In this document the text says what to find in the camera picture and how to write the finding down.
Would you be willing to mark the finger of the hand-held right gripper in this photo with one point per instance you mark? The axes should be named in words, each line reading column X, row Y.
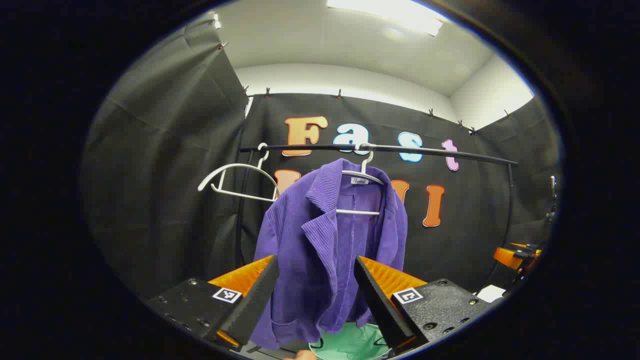
column 506, row 257

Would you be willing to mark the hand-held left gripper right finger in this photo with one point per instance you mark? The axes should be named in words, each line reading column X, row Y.
column 382, row 305

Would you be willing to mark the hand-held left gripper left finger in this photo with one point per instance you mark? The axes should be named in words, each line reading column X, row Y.
column 255, row 305

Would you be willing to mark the green laundry hamper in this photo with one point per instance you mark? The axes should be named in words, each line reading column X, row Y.
column 350, row 345

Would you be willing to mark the white plastic clothes hanger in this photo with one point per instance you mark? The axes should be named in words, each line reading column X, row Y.
column 357, row 212
column 240, row 164

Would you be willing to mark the black metal clothes rack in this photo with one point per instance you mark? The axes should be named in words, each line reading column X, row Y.
column 430, row 150

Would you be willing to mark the white flat board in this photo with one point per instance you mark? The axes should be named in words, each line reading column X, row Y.
column 491, row 293

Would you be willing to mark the black backdrop cloth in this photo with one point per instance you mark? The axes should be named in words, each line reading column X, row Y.
column 160, row 175

